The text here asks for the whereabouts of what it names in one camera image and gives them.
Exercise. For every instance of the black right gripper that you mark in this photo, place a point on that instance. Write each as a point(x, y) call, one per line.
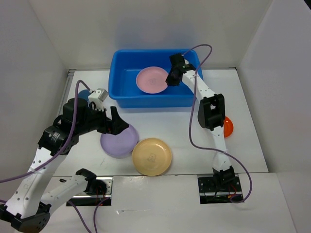
point(169, 81)

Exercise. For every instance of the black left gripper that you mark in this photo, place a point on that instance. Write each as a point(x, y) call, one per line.
point(115, 125)

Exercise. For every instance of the purple plate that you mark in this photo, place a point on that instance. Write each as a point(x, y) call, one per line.
point(120, 146)

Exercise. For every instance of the pink plate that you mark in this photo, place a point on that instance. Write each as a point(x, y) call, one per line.
point(152, 80)

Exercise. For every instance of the yellow plate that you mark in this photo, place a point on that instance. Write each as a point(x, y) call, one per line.
point(152, 157)

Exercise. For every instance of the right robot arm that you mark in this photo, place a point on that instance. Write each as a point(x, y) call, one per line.
point(211, 115)

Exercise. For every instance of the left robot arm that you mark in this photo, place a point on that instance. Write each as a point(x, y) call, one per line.
point(30, 208)

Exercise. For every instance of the blue plastic bin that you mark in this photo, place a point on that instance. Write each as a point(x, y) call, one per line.
point(122, 87)

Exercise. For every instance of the blue cup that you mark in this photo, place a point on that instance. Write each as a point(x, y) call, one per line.
point(84, 94)

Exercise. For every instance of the orange plate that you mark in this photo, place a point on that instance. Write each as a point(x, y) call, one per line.
point(228, 127)

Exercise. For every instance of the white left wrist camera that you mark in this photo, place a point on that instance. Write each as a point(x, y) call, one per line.
point(96, 99)

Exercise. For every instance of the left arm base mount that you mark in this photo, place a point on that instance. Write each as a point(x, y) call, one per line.
point(102, 191)

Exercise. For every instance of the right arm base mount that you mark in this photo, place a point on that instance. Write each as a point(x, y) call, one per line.
point(209, 193)

